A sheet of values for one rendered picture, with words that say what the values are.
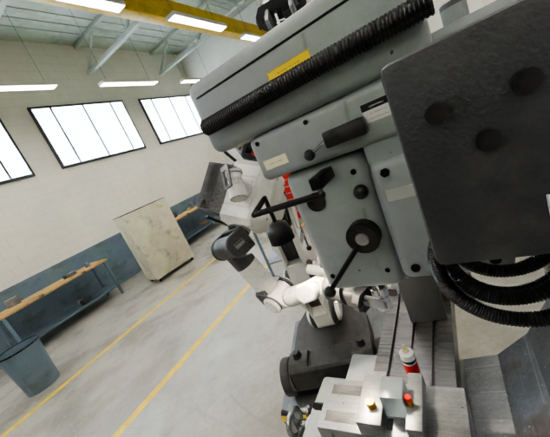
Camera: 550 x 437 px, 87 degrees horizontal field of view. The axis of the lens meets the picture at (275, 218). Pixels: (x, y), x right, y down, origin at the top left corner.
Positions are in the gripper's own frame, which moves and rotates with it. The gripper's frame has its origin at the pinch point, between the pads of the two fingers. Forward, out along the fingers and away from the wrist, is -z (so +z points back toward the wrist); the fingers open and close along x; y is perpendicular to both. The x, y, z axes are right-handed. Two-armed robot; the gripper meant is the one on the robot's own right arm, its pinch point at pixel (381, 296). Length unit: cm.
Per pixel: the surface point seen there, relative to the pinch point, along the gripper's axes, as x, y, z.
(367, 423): -23.1, 18.2, -3.4
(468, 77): -25, -47, -38
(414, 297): 23.6, 18.9, 6.8
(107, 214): 54, -46, 828
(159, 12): 270, -355, 515
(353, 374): -1.7, 37.5, 22.8
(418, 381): -7.3, 18.2, -8.5
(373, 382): -13.0, 18.2, 1.0
